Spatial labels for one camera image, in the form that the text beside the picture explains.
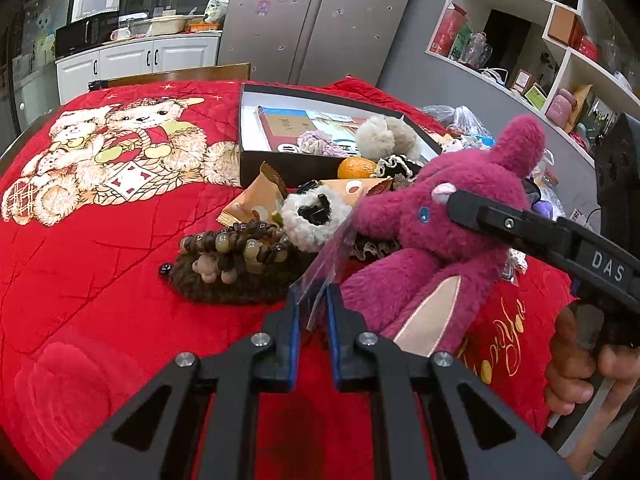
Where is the brown wooden bead bracelet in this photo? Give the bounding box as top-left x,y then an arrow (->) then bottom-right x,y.
178,219 -> 292,286

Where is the Choco Magic snack packet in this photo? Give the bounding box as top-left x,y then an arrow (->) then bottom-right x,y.
217,162 -> 288,228

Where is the white fluffy panda plush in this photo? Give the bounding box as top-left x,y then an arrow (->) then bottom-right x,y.
280,181 -> 352,252

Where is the wooden chair back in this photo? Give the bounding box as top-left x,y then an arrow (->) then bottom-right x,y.
88,63 -> 252,91

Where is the magenta plush bear toy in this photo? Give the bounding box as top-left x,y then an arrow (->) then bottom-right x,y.
341,116 -> 546,356

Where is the black white crochet scrunchie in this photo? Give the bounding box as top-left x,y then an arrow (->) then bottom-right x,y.
371,154 -> 422,181

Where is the orange mandarin near box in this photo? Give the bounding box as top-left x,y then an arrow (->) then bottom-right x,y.
337,156 -> 378,179

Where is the white kitchen cabinet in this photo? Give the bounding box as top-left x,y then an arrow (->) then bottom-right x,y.
55,30 -> 222,105

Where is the clear plastic packet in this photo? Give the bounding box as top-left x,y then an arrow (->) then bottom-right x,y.
290,214 -> 357,332

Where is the person's right hand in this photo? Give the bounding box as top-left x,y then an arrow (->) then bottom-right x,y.
544,308 -> 639,476

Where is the black microwave oven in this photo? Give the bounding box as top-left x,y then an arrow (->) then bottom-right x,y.
54,11 -> 118,60

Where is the beige fluffy plush toy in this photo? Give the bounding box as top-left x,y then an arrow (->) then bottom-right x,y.
355,115 -> 421,162

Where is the purple cloth item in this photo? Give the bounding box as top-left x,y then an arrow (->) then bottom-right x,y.
523,178 -> 565,220

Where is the gold triangular snack packet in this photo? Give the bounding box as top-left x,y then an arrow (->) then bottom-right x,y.
321,178 -> 393,207

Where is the silver double door refrigerator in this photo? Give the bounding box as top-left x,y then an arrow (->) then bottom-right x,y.
218,0 -> 409,87

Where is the clear plastic bag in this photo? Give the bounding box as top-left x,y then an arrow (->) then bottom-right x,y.
421,105 -> 495,152

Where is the brown furry plush toy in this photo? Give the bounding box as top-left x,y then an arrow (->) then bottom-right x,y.
158,252 -> 317,306

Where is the white wall shelf unit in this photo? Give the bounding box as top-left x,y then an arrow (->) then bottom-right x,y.
425,0 -> 639,160

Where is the black shallow storage box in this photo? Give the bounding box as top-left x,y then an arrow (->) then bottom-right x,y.
239,81 -> 442,188

